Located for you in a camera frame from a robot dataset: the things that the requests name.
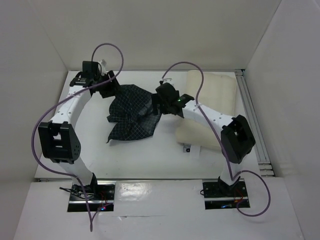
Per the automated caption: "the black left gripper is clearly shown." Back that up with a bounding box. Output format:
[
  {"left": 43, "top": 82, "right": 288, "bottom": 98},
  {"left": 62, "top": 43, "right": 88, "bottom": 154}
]
[{"left": 93, "top": 70, "right": 123, "bottom": 99}]

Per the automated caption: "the dark checked pillowcase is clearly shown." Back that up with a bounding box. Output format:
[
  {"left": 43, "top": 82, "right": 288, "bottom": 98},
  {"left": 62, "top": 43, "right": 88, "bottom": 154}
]
[{"left": 107, "top": 84, "right": 161, "bottom": 142}]

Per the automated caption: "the cream pillow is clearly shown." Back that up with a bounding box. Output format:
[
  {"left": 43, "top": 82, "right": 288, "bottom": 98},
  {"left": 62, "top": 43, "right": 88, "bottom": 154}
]
[{"left": 175, "top": 70, "right": 237, "bottom": 150}]

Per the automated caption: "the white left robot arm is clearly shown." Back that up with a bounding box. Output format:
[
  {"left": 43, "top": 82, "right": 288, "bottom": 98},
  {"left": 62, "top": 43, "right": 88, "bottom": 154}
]
[{"left": 38, "top": 59, "right": 120, "bottom": 200}]

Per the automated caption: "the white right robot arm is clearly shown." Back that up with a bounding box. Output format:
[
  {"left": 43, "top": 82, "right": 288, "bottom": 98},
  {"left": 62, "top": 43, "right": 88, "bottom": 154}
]
[{"left": 151, "top": 82, "right": 256, "bottom": 196}]

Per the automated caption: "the white pillow label tag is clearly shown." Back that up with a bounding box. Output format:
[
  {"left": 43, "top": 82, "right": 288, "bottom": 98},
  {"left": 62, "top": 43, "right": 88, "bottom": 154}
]
[{"left": 182, "top": 143, "right": 201, "bottom": 160}]

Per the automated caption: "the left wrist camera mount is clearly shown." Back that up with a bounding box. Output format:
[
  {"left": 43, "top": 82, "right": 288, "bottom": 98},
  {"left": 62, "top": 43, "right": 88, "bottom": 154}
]
[{"left": 99, "top": 59, "right": 108, "bottom": 75}]

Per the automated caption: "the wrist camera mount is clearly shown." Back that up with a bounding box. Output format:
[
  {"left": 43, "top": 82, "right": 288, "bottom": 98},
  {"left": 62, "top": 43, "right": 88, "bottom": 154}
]
[
  {"left": 159, "top": 77, "right": 175, "bottom": 86},
  {"left": 99, "top": 59, "right": 108, "bottom": 75}
]

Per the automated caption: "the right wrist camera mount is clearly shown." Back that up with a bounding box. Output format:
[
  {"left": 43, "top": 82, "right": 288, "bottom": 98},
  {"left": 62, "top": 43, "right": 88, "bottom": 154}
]
[{"left": 159, "top": 77, "right": 175, "bottom": 86}]

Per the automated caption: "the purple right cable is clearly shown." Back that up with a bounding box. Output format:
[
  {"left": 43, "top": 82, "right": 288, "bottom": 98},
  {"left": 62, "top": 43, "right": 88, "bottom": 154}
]
[{"left": 161, "top": 61, "right": 272, "bottom": 216}]

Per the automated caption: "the purple cable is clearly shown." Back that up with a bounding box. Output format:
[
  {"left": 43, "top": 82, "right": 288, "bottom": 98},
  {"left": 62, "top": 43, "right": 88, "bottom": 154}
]
[
  {"left": 31, "top": 43, "right": 125, "bottom": 233},
  {"left": 161, "top": 61, "right": 272, "bottom": 216}
]

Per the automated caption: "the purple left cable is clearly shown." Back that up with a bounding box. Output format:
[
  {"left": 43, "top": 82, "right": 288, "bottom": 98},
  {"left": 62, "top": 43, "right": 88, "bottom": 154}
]
[{"left": 31, "top": 43, "right": 125, "bottom": 233}]

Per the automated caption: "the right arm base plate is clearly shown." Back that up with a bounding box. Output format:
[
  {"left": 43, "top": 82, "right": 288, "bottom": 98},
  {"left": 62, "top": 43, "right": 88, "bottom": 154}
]
[{"left": 199, "top": 179, "right": 251, "bottom": 210}]

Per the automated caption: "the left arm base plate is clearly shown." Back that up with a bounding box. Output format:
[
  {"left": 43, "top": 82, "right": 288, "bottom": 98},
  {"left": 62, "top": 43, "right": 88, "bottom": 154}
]
[{"left": 59, "top": 182, "right": 116, "bottom": 213}]

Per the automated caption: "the aluminium rail frame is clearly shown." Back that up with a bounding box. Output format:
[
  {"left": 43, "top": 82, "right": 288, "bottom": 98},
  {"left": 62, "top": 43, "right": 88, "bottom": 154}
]
[{"left": 235, "top": 69, "right": 276, "bottom": 178}]

